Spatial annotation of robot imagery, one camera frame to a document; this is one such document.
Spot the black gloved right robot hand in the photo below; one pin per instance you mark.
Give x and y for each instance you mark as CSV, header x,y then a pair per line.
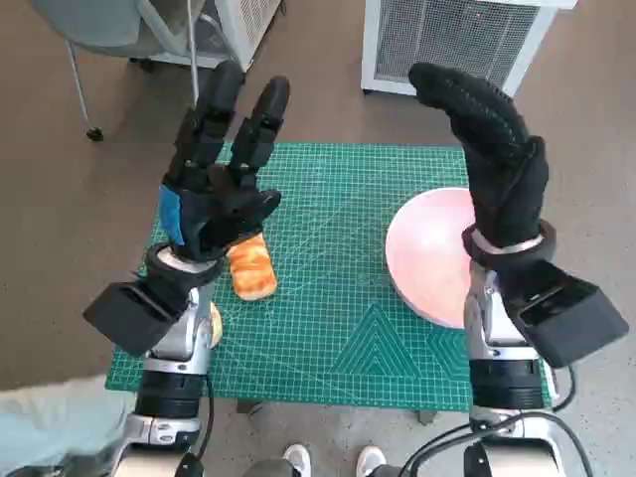
x,y
502,174

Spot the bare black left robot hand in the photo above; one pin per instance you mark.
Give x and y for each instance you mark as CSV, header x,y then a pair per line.
x,y
218,208

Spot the long toy bread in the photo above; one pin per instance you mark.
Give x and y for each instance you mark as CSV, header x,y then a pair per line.
x,y
251,273

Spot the pink bowl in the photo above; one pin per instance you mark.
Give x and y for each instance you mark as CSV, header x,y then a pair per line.
x,y
427,248

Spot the round toy bread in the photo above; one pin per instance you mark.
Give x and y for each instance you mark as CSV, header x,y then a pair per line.
x,y
216,325

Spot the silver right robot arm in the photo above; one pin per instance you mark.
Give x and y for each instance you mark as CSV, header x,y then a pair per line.
x,y
502,382

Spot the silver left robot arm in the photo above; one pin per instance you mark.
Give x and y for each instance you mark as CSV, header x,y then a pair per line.
x,y
174,377

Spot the green cutting mat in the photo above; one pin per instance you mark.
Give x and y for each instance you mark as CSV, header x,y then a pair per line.
x,y
323,298

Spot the white mesh-front air unit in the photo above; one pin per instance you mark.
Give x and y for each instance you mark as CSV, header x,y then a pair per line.
x,y
447,40

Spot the white louvred air unit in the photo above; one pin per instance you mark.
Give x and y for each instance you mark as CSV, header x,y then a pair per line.
x,y
238,25

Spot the grey office chair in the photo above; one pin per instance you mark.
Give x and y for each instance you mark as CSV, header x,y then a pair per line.
x,y
89,25

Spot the white shoe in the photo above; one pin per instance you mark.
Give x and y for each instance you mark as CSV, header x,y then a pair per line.
x,y
371,459
297,459

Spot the person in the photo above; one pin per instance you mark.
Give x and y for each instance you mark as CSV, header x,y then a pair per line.
x,y
49,422

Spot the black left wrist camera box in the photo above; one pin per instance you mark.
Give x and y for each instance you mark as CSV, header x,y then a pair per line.
x,y
124,313

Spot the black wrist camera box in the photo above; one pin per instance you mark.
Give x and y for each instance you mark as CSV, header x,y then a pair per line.
x,y
571,318
124,313

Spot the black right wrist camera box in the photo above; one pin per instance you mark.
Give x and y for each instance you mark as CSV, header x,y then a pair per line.
x,y
571,318

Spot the metal table bracket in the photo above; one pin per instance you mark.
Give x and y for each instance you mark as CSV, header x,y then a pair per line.
x,y
427,417
251,407

